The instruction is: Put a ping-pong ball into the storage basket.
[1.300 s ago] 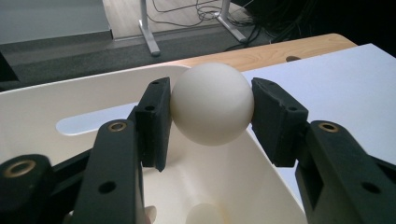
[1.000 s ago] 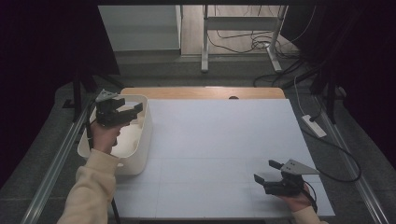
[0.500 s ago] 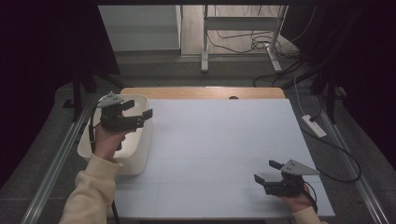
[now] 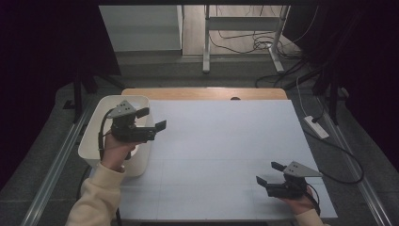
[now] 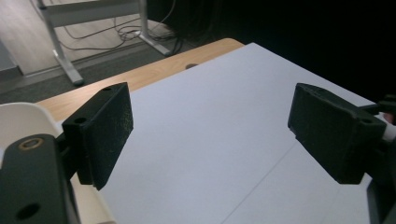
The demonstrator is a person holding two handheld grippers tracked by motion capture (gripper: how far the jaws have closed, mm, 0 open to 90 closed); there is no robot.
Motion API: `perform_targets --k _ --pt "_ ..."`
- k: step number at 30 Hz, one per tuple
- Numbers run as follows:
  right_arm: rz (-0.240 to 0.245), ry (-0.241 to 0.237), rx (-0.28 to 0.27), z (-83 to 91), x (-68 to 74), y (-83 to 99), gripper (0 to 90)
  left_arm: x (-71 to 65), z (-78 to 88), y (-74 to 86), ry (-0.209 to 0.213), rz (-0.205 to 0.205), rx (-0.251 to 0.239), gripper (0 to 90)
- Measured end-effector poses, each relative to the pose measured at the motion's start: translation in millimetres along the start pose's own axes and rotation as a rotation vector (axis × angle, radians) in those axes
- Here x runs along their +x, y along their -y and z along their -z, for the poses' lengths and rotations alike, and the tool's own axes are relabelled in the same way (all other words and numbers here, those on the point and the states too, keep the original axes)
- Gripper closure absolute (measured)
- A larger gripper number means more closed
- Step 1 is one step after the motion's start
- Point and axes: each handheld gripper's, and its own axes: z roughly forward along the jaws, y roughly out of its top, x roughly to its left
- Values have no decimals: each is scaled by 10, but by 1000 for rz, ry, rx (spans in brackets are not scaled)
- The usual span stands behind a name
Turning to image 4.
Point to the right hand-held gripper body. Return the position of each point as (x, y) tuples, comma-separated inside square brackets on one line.
[(289, 189)]

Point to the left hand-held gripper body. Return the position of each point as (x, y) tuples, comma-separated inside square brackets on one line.
[(128, 132)]

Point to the white plastic bin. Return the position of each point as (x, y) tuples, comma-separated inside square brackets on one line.
[(92, 144)]

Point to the person's right hand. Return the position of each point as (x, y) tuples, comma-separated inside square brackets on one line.
[(300, 205)]

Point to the person's left hand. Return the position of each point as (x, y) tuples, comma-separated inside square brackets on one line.
[(114, 153)]

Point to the white foam board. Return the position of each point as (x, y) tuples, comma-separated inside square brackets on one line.
[(219, 150)]

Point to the white power strip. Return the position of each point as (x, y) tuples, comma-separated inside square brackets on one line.
[(316, 127)]

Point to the black stand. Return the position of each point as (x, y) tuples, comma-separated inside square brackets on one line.
[(333, 103), (77, 100)]

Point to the white cabinet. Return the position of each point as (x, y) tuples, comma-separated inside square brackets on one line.
[(141, 28)]

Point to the aluminium rail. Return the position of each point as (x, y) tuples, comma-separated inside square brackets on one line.
[(54, 169), (373, 204)]

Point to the white metal desk frame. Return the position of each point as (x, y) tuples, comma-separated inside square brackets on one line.
[(241, 23)]

